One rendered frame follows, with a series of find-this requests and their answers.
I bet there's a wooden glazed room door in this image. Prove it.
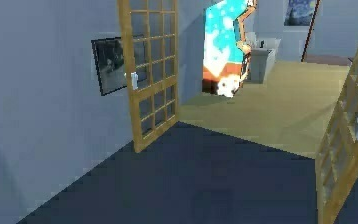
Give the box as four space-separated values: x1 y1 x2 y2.
314 18 358 224
116 0 180 154

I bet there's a turquoise orange patterned cabinet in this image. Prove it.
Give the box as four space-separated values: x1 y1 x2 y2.
202 0 259 99

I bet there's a grey counter cabinet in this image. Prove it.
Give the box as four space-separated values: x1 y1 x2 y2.
245 37 282 84

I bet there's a dark brown floor lamp pole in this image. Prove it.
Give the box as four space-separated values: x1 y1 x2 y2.
300 0 322 63

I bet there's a white door handle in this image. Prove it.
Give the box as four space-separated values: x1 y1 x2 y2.
124 71 140 91

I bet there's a dark framed wall picture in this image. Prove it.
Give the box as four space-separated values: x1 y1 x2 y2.
90 35 146 97

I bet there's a blue starry wall painting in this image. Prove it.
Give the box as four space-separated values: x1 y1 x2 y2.
283 0 318 27

